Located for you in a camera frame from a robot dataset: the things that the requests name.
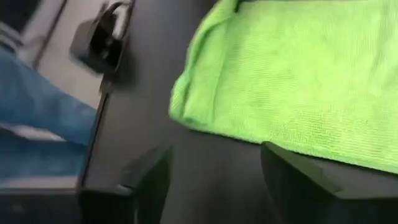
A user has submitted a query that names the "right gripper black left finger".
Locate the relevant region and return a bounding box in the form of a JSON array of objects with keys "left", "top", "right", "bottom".
[{"left": 79, "top": 145, "right": 174, "bottom": 224}]

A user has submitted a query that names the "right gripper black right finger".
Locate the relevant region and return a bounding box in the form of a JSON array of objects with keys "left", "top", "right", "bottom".
[{"left": 260, "top": 141, "right": 398, "bottom": 224}]

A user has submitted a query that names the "green microfibre towel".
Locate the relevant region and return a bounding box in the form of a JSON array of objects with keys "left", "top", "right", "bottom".
[{"left": 168, "top": 0, "right": 398, "bottom": 175}]

